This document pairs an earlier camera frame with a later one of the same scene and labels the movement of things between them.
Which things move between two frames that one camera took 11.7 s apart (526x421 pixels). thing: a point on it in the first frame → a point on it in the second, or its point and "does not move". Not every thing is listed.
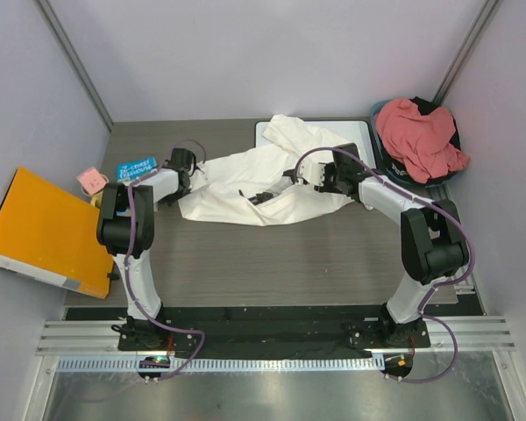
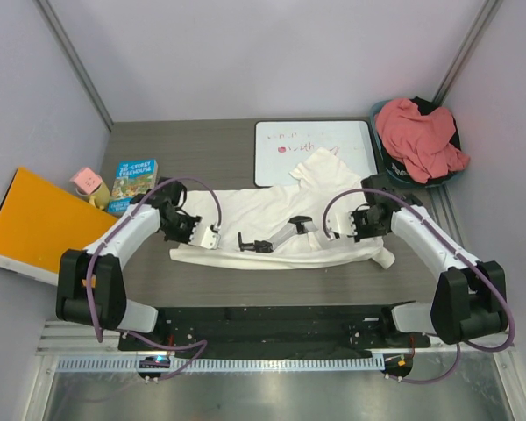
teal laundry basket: x=381 y=150 does not move
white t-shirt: x=262 y=185 → x=305 y=226
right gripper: x=325 y=188 → x=359 y=233
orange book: x=41 y=231 does not move
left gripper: x=188 y=191 → x=188 y=238
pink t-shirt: x=422 y=142 does not move
